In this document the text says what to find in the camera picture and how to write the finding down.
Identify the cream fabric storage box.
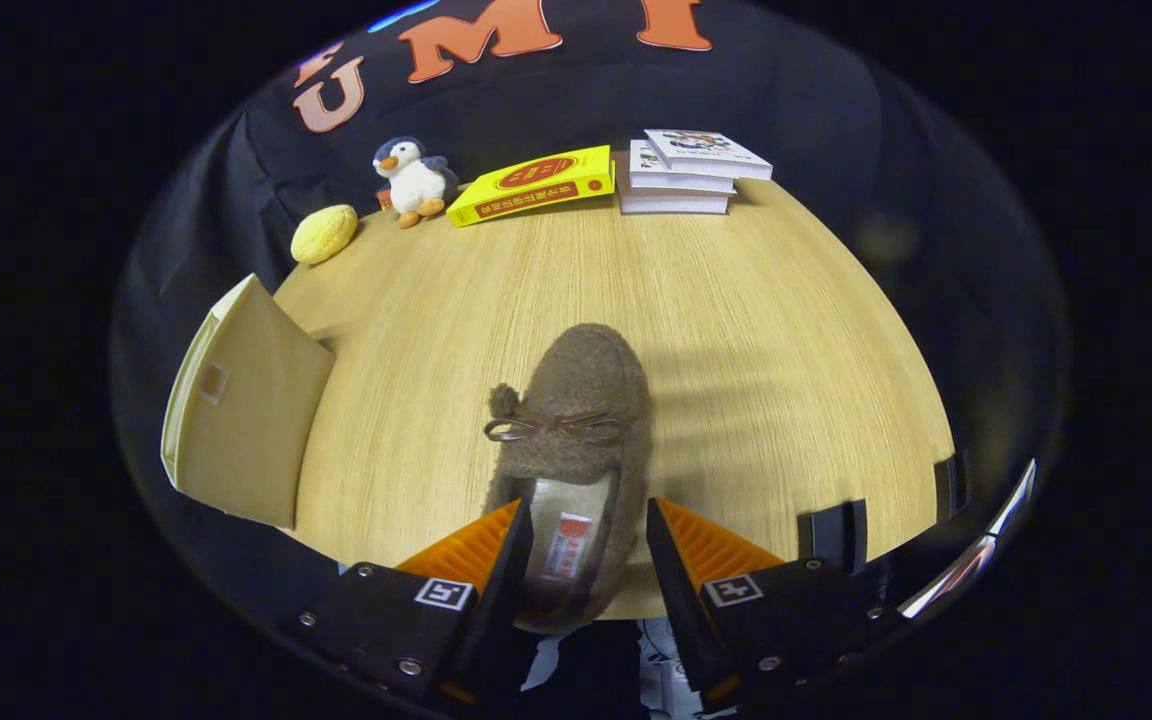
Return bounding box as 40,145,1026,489
160,273,337,530

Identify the penguin plush toy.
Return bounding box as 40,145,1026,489
372,136,460,230

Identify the black backdrop cloth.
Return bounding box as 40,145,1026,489
111,0,1072,601

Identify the white book colourful cover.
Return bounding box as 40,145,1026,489
644,129,773,182

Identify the yellow book red circle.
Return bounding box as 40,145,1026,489
445,145,616,229

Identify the brown fuzzy shoe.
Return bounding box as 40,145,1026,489
481,322,654,634

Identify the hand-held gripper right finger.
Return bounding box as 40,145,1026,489
646,496,907,714

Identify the yellow lemon plush toy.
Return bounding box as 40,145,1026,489
290,204,359,266

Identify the black table edge clamp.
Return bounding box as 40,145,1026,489
934,450,971,523
798,499,869,576

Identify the person's dark clothing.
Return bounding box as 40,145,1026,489
516,620,707,720

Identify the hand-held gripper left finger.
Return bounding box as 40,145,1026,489
279,499,535,709

